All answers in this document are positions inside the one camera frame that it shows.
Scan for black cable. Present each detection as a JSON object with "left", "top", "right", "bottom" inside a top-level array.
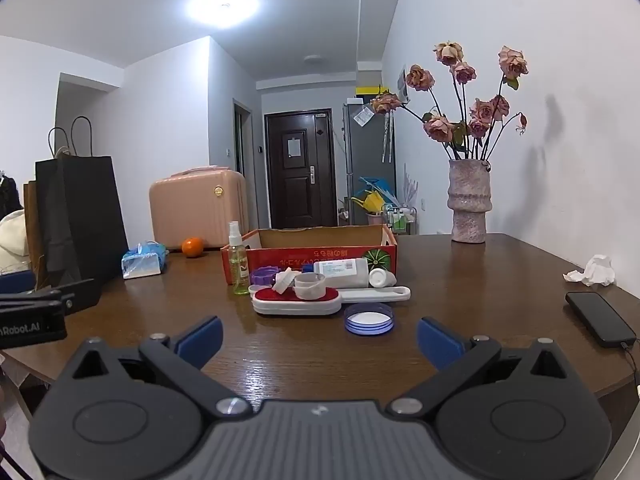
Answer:
[{"left": 620, "top": 341, "right": 640, "bottom": 388}]

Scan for pink ceramic vase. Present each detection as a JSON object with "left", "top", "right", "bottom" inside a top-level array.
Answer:
[{"left": 446, "top": 158, "right": 494, "bottom": 244}]

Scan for red cardboard box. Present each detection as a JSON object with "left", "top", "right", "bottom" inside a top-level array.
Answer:
[{"left": 221, "top": 225, "right": 399, "bottom": 287}]

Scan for round ceiling light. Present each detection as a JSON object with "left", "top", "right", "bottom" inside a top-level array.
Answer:
[{"left": 186, "top": 0, "right": 261, "bottom": 25}]

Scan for dark brown entrance door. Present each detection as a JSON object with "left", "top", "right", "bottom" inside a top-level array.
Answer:
[{"left": 264, "top": 108, "right": 337, "bottom": 230}]

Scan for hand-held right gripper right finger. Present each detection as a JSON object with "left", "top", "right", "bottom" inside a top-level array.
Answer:
[{"left": 389, "top": 316, "right": 572, "bottom": 419}]

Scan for crumpled white tissue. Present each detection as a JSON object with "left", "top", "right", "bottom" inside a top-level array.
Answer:
[{"left": 563, "top": 254, "right": 617, "bottom": 287}]

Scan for yellow watering can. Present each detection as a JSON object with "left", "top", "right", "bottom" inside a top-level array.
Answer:
[{"left": 351, "top": 192, "right": 386, "bottom": 214}]

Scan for white storage cart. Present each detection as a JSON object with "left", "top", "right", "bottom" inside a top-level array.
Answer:
[{"left": 382, "top": 205, "right": 419, "bottom": 235}]

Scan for black paper bag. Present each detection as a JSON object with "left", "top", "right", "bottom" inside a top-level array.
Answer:
[{"left": 35, "top": 116, "right": 130, "bottom": 287}]

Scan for pink suitcase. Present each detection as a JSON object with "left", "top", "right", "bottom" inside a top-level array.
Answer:
[{"left": 149, "top": 167, "right": 249, "bottom": 251}]

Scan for small white bottle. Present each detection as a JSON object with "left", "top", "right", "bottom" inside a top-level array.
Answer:
[{"left": 368, "top": 267, "right": 398, "bottom": 289}]

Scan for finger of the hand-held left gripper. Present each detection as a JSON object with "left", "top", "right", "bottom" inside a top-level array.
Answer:
[{"left": 0, "top": 278, "right": 101, "bottom": 317}]

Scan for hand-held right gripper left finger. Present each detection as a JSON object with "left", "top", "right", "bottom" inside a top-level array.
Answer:
[{"left": 69, "top": 316, "right": 253, "bottom": 419}]

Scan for dried pink roses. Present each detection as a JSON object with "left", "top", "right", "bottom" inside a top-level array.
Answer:
[{"left": 370, "top": 41, "right": 530, "bottom": 162}]

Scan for blue rimmed round lid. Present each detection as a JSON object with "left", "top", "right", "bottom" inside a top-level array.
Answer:
[{"left": 344, "top": 303, "right": 395, "bottom": 336}]

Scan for dark side door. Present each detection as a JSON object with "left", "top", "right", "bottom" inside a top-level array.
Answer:
[{"left": 232, "top": 98, "right": 257, "bottom": 229}]

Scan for paper sheet on wall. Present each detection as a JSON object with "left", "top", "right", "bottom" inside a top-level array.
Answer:
[{"left": 397, "top": 64, "right": 414, "bottom": 104}]

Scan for grey refrigerator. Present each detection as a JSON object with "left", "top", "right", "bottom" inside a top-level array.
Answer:
[{"left": 342, "top": 101, "right": 396, "bottom": 226}]

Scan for white jacket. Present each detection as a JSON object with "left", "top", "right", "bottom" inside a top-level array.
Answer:
[{"left": 0, "top": 209, "right": 39, "bottom": 276}]

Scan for white labelled bottle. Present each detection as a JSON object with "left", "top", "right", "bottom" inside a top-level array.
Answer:
[{"left": 312, "top": 258, "right": 371, "bottom": 289}]

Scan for white tape ring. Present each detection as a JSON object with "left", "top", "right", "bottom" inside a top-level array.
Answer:
[{"left": 294, "top": 272, "right": 327, "bottom": 301}]

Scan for blue tissue pack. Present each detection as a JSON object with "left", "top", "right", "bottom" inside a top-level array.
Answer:
[{"left": 121, "top": 241, "right": 169, "bottom": 280}]

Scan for black phone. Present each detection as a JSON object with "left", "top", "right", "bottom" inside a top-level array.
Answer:
[{"left": 565, "top": 291, "right": 639, "bottom": 349}]

